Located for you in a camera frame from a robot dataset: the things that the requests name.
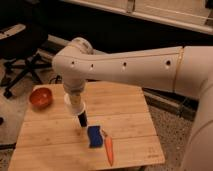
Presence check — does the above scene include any white ceramic cup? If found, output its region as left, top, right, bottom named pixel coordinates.
left=64, top=94, right=85, bottom=116

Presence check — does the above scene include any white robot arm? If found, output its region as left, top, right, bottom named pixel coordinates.
left=52, top=37, right=213, bottom=171

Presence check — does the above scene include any red ceramic bowl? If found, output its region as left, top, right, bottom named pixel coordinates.
left=29, top=87, right=53, bottom=109

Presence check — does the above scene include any blue sponge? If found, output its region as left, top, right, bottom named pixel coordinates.
left=87, top=126, right=103, bottom=148

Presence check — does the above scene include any orange carrot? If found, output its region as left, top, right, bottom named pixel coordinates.
left=102, top=131, right=114, bottom=165

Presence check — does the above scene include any wooden bamboo board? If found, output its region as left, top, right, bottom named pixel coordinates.
left=8, top=82, right=165, bottom=171

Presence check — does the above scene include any black office chair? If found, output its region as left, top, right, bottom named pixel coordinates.
left=0, top=23, right=51, bottom=98

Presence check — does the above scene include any black cable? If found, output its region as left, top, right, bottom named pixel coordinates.
left=48, top=75, right=64, bottom=85

